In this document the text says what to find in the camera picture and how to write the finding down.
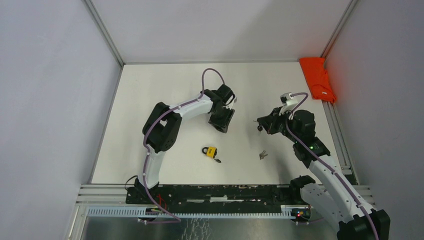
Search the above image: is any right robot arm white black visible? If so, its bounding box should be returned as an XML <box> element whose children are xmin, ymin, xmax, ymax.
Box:
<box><xmin>256</xmin><ymin>107</ymin><xmax>391</xmax><ymax>240</ymax></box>

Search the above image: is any orange folded cloth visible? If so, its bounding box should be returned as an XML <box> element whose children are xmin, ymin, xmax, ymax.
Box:
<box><xmin>299</xmin><ymin>57</ymin><xmax>337</xmax><ymax>104</ymax></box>

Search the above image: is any yellow padlock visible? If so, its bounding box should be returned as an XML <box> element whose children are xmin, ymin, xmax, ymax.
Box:
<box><xmin>201</xmin><ymin>146</ymin><xmax>221</xmax><ymax>163</ymax></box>

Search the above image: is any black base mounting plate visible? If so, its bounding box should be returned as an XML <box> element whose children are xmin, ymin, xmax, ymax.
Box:
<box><xmin>125</xmin><ymin>184</ymin><xmax>311</xmax><ymax>215</ymax></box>

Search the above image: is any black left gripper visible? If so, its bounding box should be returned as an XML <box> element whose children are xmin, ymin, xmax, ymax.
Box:
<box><xmin>208</xmin><ymin>104</ymin><xmax>235</xmax><ymax>133</ymax></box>

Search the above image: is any slotted cable duct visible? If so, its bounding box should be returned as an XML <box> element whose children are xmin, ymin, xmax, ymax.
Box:
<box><xmin>86</xmin><ymin>207</ymin><xmax>296</xmax><ymax>220</ymax></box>

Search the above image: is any silver key bunch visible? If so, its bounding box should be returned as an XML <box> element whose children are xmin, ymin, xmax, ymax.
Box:
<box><xmin>259</xmin><ymin>150</ymin><xmax>268</xmax><ymax>160</ymax></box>

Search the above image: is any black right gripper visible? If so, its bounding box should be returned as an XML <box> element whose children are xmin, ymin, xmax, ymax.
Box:
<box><xmin>257</xmin><ymin>106</ymin><xmax>301</xmax><ymax>143</ymax></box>

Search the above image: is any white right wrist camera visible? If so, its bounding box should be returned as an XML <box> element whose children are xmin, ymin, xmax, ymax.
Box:
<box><xmin>279</xmin><ymin>92</ymin><xmax>299</xmax><ymax>116</ymax></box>

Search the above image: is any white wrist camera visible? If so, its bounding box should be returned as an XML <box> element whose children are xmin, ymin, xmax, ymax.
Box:
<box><xmin>279</xmin><ymin>92</ymin><xmax>299</xmax><ymax>116</ymax></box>
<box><xmin>224</xmin><ymin>96</ymin><xmax>237</xmax><ymax>109</ymax></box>

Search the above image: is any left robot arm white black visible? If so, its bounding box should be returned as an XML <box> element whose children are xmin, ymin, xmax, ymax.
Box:
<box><xmin>137</xmin><ymin>84</ymin><xmax>237</xmax><ymax>204</ymax></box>

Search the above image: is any black head key bunch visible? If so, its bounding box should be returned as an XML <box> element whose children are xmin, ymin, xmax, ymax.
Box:
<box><xmin>253</xmin><ymin>120</ymin><xmax>264</xmax><ymax>133</ymax></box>

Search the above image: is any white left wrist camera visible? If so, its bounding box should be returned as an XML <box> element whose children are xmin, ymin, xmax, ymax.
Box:
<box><xmin>224</xmin><ymin>96</ymin><xmax>237</xmax><ymax>109</ymax></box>

